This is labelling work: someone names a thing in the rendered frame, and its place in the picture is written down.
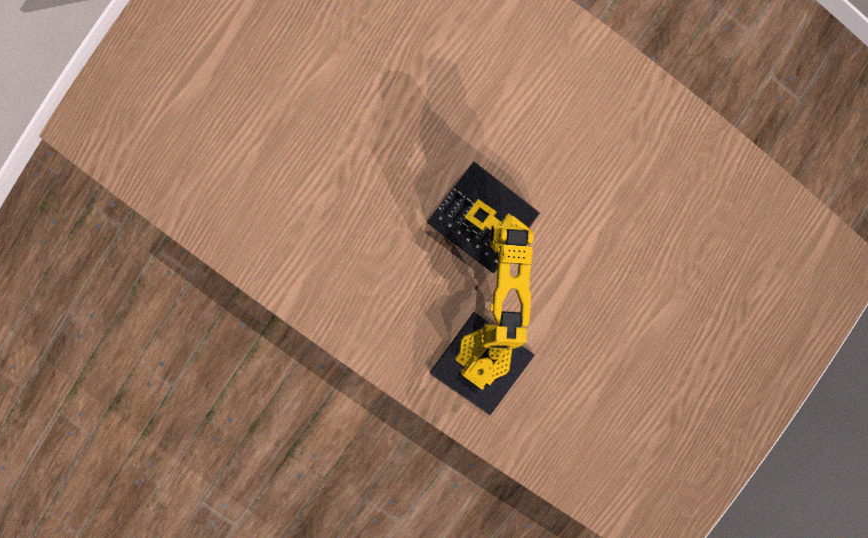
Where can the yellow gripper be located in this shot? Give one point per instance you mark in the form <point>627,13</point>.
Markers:
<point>482,216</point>

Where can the black lighting desk panel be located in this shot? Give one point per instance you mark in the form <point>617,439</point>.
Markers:
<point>449,218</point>

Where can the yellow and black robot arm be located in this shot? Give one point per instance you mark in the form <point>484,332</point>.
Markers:
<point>509,323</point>

